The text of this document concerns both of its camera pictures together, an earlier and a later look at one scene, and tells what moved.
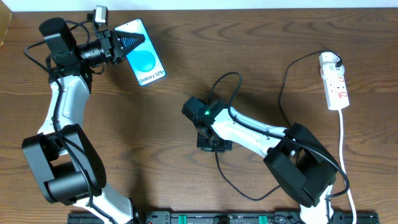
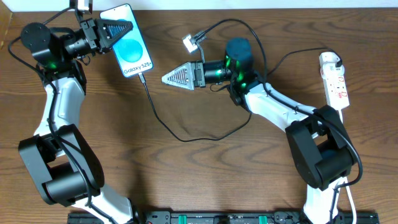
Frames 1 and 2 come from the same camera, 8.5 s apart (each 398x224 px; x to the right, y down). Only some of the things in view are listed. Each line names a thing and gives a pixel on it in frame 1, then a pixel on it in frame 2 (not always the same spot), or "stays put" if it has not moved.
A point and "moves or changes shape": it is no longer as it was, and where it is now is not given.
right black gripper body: [213, 145] -> [198, 74]
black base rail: [231, 217] stays put
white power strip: [334, 89] stays put
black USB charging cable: [285, 119] -> [246, 124]
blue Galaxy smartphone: [144, 60] moves or changes shape
